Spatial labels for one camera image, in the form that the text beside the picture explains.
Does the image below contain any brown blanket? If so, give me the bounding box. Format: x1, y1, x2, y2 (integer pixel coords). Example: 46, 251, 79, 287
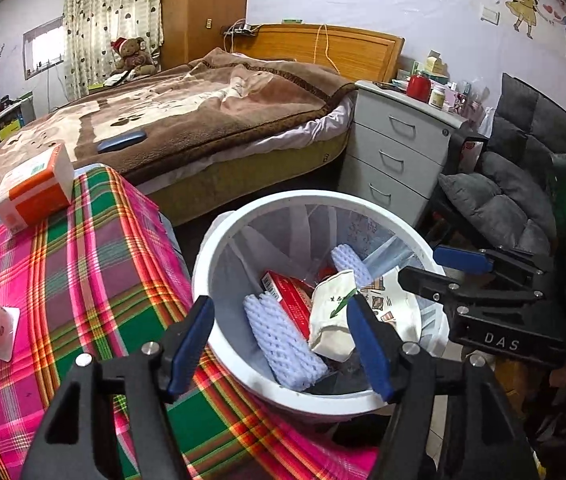
0, 47, 358, 211

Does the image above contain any small window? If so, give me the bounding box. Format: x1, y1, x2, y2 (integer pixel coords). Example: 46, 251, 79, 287
23, 16, 66, 80

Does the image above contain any beige paper bag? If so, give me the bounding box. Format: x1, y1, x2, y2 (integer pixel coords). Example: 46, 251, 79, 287
309, 269, 358, 362

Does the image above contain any wooden bed headboard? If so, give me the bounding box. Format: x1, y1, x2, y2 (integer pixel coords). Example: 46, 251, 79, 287
233, 23, 405, 83

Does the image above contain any large white foam net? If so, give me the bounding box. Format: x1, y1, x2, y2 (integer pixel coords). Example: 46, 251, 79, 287
243, 292, 328, 392

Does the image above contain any heart print curtain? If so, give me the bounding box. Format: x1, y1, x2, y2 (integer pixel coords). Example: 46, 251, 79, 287
62, 0, 164, 98

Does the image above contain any brown teddy bear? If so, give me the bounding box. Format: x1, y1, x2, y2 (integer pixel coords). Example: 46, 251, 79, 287
111, 36, 158, 77

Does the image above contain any small white foam net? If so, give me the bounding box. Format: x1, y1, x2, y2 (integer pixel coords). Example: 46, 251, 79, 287
331, 243, 374, 286

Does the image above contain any red white box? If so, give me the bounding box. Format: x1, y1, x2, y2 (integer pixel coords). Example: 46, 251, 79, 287
261, 270, 316, 341

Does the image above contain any cream carton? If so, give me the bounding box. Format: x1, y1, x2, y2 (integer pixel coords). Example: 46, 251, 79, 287
424, 50, 446, 78

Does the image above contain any grey drawer cabinet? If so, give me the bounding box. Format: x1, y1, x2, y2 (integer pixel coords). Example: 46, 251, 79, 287
338, 80, 471, 228

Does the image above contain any printed white wrapper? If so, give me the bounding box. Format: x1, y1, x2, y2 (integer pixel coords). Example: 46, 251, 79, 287
358, 267, 424, 343

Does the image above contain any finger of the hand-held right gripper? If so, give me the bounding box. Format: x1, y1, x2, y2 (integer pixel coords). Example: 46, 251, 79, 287
433, 246, 554, 283
398, 266, 548, 313

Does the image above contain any white trash bin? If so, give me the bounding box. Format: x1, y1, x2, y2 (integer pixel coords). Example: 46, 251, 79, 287
192, 190, 451, 417

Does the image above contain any wooden wardrobe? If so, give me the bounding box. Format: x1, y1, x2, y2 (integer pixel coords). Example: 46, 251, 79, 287
160, 0, 250, 72

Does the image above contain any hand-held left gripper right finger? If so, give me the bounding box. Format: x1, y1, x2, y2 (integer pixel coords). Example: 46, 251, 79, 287
347, 292, 538, 480

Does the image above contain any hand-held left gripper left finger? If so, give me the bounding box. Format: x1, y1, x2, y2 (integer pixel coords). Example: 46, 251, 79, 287
20, 295, 215, 480

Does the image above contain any grey cushioned chair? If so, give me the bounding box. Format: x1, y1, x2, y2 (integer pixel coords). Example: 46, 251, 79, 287
430, 72, 566, 256

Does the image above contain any red jar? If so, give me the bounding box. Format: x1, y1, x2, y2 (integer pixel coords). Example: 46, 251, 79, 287
407, 74, 431, 101

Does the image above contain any yellow cable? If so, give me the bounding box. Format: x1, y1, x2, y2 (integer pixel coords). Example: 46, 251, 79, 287
315, 24, 338, 73

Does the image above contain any olive mattress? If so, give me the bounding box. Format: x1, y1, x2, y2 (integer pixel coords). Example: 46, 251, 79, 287
138, 105, 356, 228

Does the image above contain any orange white box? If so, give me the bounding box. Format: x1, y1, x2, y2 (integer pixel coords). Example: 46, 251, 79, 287
0, 142, 76, 233

